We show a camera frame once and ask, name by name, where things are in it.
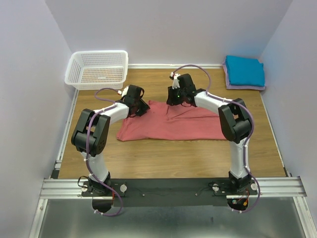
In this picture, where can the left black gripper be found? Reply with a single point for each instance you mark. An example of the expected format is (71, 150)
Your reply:
(144, 107)

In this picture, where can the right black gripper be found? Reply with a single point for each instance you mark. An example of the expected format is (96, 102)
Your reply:
(170, 100)

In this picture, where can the pink t shirt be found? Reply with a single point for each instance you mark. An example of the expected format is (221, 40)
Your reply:
(166, 122)

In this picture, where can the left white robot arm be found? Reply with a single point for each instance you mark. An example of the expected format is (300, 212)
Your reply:
(91, 131)

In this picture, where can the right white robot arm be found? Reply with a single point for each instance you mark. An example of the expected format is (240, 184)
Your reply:
(235, 121)

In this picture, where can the folded lavender t shirt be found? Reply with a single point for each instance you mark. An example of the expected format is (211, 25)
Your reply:
(238, 87)

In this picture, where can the white plastic basket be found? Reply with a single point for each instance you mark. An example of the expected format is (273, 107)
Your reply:
(93, 70)

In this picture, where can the folded teal t shirt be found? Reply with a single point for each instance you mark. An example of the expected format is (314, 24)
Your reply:
(245, 71)

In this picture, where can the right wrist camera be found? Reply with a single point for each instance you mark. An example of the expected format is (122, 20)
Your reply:
(175, 81)

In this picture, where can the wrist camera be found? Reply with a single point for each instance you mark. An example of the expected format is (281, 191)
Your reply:
(175, 81)
(123, 91)

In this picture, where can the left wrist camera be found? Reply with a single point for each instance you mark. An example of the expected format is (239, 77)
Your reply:
(123, 91)

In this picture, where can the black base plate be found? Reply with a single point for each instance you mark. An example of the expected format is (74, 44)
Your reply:
(166, 192)

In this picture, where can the aluminium rail frame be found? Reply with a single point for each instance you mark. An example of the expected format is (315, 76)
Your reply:
(281, 213)

